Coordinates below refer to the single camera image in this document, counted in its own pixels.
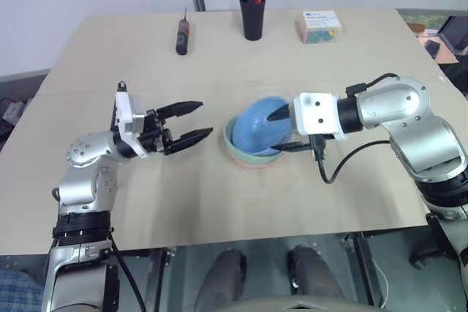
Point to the wooden side desk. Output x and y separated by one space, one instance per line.
448 57

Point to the green bowl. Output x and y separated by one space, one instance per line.
234 145

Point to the dark rounded robot leg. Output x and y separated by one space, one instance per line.
314 275
221 282

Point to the blue bowl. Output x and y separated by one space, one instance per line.
257 127

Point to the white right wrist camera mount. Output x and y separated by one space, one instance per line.
316 113

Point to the grey robot torso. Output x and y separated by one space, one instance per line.
303 306

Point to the blue plaid cloth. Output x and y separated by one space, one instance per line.
20 290

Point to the black pen cup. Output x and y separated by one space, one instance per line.
252 19

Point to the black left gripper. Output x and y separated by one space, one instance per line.
155 136

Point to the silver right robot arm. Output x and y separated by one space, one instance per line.
409 114

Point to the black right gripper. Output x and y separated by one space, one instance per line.
303 140

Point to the black phone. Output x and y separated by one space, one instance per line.
432 49

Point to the pink bowl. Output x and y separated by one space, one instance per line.
256 167

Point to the dark monitor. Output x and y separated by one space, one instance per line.
455 32

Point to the black and red screwdriver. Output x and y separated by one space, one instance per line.
182 36

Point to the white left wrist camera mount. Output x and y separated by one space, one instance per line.
126 122

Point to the grey clutter box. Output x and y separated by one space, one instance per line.
12 109

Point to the clear box of coloured pins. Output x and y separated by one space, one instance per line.
320 27

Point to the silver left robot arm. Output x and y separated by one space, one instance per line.
86 180

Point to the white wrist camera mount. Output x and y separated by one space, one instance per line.
126 122
316 113

